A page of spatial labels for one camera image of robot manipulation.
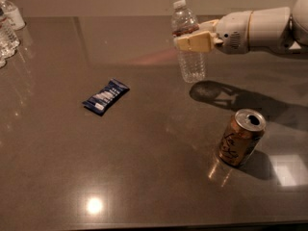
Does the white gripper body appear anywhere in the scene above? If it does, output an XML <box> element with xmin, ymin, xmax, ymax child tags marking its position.
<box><xmin>215</xmin><ymin>11</ymin><xmax>252</xmax><ymax>54</ymax></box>

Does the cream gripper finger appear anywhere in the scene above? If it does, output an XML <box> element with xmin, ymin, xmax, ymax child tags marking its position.
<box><xmin>173</xmin><ymin>31</ymin><xmax>223</xmax><ymax>53</ymax></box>
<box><xmin>198</xmin><ymin>19</ymin><xmax>218</xmax><ymax>32</ymax></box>

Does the clear plastic water bottle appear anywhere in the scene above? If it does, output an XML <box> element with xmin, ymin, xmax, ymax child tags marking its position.
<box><xmin>171</xmin><ymin>0</ymin><xmax>206</xmax><ymax>83</ymax></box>

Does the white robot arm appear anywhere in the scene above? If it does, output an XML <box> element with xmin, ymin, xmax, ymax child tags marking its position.
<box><xmin>174</xmin><ymin>0</ymin><xmax>308</xmax><ymax>55</ymax></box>

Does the white labelled bottle at back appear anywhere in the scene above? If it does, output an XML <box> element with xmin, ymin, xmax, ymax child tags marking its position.
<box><xmin>0</xmin><ymin>0</ymin><xmax>26</xmax><ymax>31</ymax></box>

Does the clear water bottle red label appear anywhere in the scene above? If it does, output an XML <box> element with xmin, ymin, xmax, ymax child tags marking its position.
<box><xmin>0</xmin><ymin>9</ymin><xmax>20</xmax><ymax>59</ymax></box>

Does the gold soda can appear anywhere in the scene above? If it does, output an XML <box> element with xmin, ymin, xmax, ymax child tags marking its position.
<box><xmin>218</xmin><ymin>109</ymin><xmax>267</xmax><ymax>167</ymax></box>

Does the blue snack wrapper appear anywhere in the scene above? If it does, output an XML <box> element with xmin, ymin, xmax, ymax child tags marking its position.
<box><xmin>83</xmin><ymin>79</ymin><xmax>130</xmax><ymax>116</ymax></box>

